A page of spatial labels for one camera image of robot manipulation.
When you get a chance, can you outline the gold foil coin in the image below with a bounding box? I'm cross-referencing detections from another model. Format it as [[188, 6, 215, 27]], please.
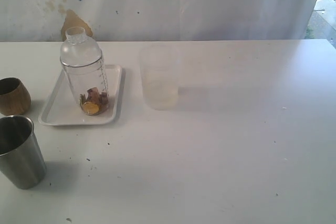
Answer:
[[82, 102, 100, 115], [79, 94, 86, 106]]

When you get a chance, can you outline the clear plastic shaker cup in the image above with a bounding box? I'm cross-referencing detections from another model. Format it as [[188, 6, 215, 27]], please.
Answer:
[[63, 57, 109, 116]]

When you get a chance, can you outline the clear plastic dome lid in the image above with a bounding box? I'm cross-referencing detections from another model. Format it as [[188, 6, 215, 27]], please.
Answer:
[[60, 27, 103, 68]]

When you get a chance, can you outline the brown wooden cup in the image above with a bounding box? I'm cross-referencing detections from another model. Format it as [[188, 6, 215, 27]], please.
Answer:
[[1, 77, 32, 116]]

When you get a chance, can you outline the stainless steel cup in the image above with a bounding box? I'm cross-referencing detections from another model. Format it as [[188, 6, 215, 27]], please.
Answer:
[[1, 115, 47, 189]]

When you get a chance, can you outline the translucent plastic container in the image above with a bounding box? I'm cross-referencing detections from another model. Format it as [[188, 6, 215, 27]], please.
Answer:
[[139, 44, 181, 110]]

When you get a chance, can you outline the white rectangular tray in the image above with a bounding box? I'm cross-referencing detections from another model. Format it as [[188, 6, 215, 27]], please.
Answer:
[[38, 65, 125, 126]]

